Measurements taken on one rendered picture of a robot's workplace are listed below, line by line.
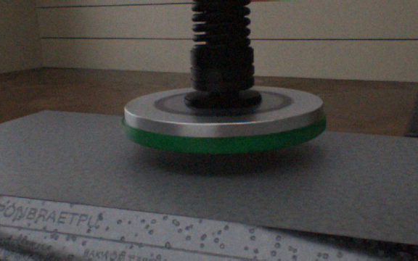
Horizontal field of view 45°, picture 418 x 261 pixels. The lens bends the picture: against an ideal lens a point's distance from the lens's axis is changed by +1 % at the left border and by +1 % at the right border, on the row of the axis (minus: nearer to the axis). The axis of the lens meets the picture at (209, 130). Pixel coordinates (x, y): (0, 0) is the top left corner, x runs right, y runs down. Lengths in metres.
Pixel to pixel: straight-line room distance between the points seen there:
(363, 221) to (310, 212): 0.04
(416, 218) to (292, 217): 0.09
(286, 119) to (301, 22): 6.22
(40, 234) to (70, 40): 8.34
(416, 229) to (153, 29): 7.39
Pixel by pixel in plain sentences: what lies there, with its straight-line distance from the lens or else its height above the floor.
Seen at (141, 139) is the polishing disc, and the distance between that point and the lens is 0.48.
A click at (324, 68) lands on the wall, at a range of 6.63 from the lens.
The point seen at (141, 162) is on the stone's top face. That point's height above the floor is 0.82.
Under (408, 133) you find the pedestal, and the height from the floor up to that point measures 0.74.
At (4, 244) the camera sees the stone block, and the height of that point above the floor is 0.79.
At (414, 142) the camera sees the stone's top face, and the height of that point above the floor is 0.82.
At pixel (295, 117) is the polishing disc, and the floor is 0.87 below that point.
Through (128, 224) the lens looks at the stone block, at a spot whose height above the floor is 0.81.
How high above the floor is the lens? 0.98
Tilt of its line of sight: 14 degrees down
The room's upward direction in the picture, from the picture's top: 2 degrees counter-clockwise
